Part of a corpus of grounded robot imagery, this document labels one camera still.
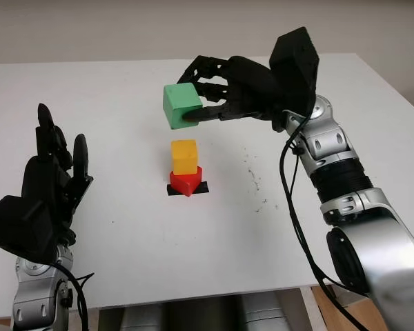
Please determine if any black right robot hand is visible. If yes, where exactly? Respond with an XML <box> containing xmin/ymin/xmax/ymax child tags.
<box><xmin>175</xmin><ymin>54</ymin><xmax>290</xmax><ymax>132</ymax></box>

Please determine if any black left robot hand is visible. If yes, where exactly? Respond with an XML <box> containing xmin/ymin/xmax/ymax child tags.
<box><xmin>20</xmin><ymin>102</ymin><xmax>94</xmax><ymax>248</ymax></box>

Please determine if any green wooden block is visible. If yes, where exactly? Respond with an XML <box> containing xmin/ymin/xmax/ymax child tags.
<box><xmin>163</xmin><ymin>82</ymin><xmax>204</xmax><ymax>130</ymax></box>

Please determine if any yellow wooden block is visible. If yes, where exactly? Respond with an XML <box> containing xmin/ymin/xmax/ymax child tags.
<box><xmin>170</xmin><ymin>139</ymin><xmax>198</xmax><ymax>175</ymax></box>

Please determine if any red wooden block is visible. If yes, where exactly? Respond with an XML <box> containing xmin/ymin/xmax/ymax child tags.
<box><xmin>168</xmin><ymin>166</ymin><xmax>204</xmax><ymax>199</ymax></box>

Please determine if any black tape strip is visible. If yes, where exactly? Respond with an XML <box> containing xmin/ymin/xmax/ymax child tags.
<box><xmin>166</xmin><ymin>181</ymin><xmax>210</xmax><ymax>197</ymax></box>

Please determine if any white table leg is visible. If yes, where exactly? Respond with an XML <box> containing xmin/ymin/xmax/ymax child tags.
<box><xmin>298</xmin><ymin>285</ymin><xmax>327</xmax><ymax>331</ymax></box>

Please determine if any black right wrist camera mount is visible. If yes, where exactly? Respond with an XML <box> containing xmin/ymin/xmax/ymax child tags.
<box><xmin>268</xmin><ymin>26</ymin><xmax>321</xmax><ymax>114</ymax></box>

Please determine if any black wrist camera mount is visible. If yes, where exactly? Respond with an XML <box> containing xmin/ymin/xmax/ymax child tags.
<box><xmin>0</xmin><ymin>194</ymin><xmax>56</xmax><ymax>266</ymax></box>
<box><xmin>268</xmin><ymin>26</ymin><xmax>321</xmax><ymax>114</ymax></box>

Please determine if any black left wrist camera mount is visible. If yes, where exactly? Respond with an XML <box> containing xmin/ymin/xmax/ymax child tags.
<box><xmin>0</xmin><ymin>194</ymin><xmax>56</xmax><ymax>266</ymax></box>

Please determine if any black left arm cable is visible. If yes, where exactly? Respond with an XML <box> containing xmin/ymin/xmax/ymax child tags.
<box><xmin>53</xmin><ymin>261</ymin><xmax>96</xmax><ymax>331</ymax></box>

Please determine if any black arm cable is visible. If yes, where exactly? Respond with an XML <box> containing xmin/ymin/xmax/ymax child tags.
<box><xmin>279</xmin><ymin>113</ymin><xmax>389</xmax><ymax>331</ymax></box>
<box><xmin>53</xmin><ymin>261</ymin><xmax>96</xmax><ymax>331</ymax></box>

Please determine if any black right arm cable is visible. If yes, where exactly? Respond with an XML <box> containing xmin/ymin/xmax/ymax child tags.
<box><xmin>279</xmin><ymin>113</ymin><xmax>389</xmax><ymax>331</ymax></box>

